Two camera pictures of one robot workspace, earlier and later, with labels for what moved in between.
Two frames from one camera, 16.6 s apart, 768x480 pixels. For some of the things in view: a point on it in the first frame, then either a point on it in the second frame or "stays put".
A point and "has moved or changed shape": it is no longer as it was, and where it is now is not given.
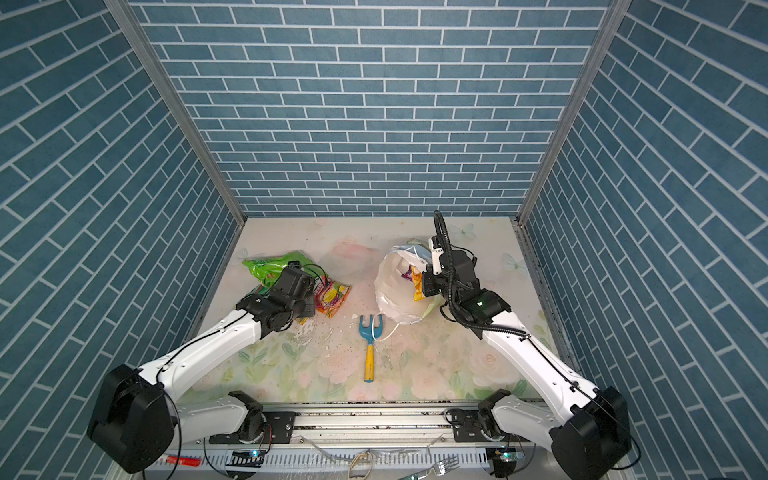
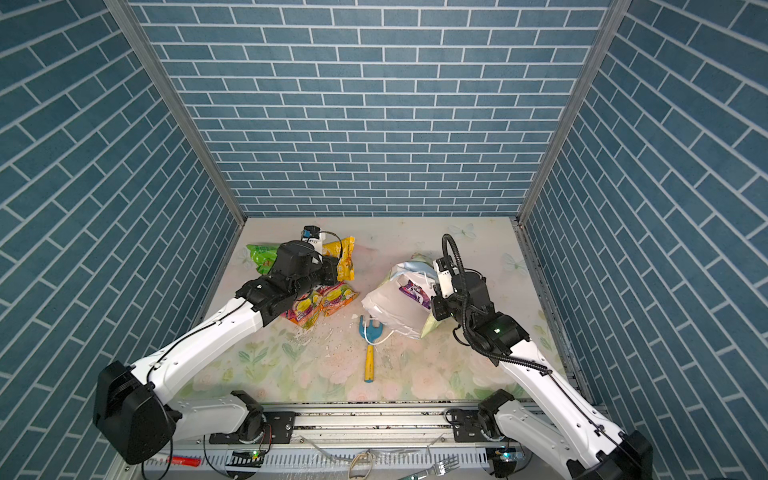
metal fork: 442,467 stays put
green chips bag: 267,270 has moved or changed shape
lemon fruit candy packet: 330,295 has moved or changed shape
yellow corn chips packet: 417,279 → 345,267
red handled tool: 185,460 stays put
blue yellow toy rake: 371,334 stays put
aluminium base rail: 369,426 stays put
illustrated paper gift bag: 395,293 has moved or changed shape
